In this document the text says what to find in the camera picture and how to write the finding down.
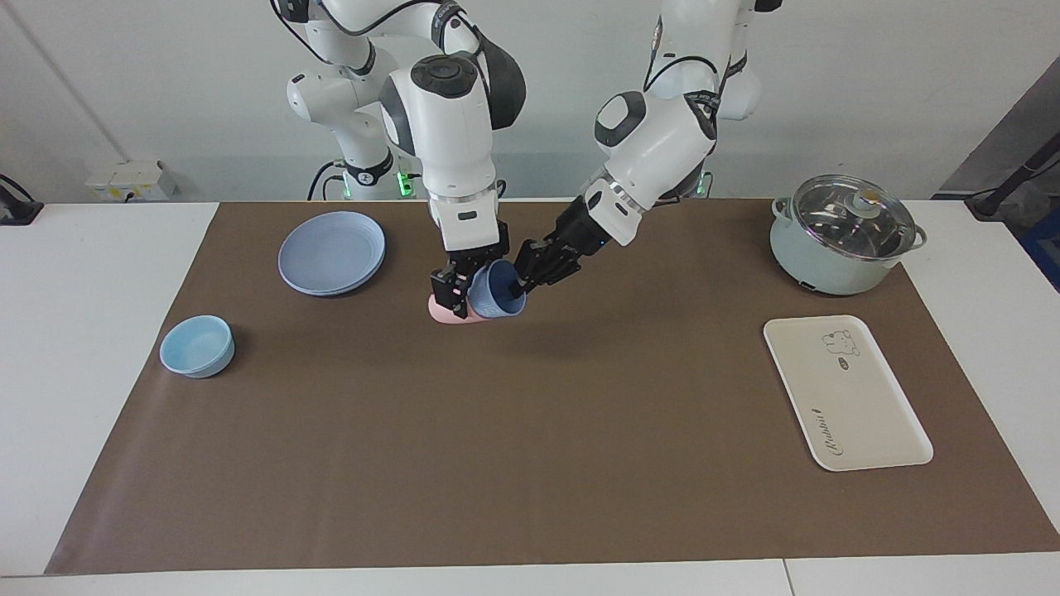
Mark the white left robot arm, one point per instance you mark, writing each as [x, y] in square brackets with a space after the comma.
[662, 141]

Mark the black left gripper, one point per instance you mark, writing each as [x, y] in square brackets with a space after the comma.
[580, 232]

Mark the white power strip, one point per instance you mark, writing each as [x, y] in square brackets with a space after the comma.
[132, 180]

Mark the black desk clamp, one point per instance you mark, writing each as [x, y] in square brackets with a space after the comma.
[16, 207]

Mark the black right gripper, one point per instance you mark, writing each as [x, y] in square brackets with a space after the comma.
[480, 252]

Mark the pale green electric pot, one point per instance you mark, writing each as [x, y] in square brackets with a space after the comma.
[828, 269]

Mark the blue ribbed cup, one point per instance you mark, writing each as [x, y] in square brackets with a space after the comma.
[497, 294]

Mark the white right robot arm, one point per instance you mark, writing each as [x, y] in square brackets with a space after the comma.
[447, 124]

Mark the light blue bowl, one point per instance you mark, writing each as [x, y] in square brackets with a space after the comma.
[197, 348]

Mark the blue box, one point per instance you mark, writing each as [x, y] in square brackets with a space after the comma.
[1045, 248]

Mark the cream tray with rabbit print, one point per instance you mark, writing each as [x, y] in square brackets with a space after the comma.
[845, 397]

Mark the pink cup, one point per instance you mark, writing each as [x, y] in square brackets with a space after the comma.
[443, 316]

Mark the brown paper table mat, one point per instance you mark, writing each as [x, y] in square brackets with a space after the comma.
[530, 430]

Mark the glass pot lid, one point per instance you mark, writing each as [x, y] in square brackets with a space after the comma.
[853, 219]

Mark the lavender blue plate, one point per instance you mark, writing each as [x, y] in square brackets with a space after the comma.
[331, 252]

